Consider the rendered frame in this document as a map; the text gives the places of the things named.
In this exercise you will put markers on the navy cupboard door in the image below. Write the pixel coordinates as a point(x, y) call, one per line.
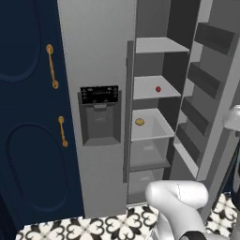
point(22, 47)
point(34, 165)

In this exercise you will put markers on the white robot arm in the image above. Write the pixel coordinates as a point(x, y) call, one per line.
point(175, 200)

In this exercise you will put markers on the grey fridge shelf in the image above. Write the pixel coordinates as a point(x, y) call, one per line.
point(146, 89)
point(153, 128)
point(159, 45)

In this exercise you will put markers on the dark grey door bin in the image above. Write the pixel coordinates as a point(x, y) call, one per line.
point(188, 143)
point(195, 115)
point(215, 37)
point(204, 79)

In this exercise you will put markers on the clear fridge drawer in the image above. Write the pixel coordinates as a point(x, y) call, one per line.
point(142, 184)
point(146, 153)

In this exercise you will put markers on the grey fridge body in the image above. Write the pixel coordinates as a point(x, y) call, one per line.
point(176, 18)

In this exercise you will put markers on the grey fridge door with dispenser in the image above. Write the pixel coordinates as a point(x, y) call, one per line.
point(97, 47)

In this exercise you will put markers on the grey fridge door with bins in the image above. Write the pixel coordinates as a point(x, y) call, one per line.
point(218, 125)

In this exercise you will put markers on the red strawberry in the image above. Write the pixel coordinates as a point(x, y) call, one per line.
point(158, 89)

